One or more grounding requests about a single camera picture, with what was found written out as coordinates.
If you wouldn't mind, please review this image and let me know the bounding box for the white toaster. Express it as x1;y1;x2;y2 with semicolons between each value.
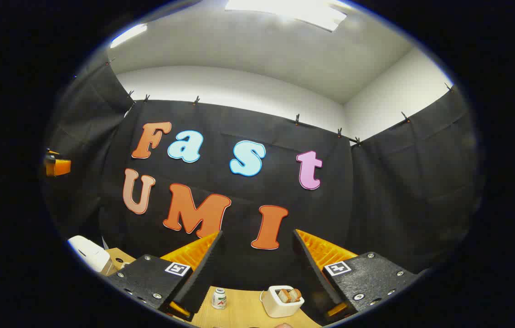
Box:
260;285;305;318

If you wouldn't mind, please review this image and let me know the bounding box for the black backdrop cloth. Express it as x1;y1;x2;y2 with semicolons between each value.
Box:
41;59;486;292

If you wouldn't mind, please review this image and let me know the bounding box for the white milk bottle green cap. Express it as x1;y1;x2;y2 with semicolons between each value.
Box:
212;287;227;310

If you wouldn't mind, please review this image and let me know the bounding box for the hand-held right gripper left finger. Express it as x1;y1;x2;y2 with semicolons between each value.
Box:
106;231;224;320

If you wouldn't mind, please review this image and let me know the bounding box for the white rice cooker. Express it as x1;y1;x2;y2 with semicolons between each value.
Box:
67;235;111;274

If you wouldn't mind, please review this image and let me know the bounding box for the large ceiling light panel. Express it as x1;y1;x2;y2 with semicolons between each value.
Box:
225;0;347;32

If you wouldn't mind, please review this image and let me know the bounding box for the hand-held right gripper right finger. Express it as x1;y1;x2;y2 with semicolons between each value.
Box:
293;229;423;322

